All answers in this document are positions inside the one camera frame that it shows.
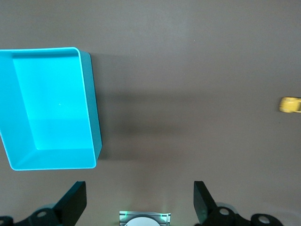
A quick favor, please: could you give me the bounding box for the yellow toy beetle car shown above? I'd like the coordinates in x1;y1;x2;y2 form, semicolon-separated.
278;97;301;113

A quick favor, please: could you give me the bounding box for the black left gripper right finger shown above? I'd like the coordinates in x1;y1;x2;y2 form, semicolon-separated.
193;180;283;226

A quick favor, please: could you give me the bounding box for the turquoise plastic bin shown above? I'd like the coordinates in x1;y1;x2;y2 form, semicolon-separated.
0;46;103;171

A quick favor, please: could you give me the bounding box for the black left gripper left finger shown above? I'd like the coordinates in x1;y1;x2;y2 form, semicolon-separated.
0;180;87;226

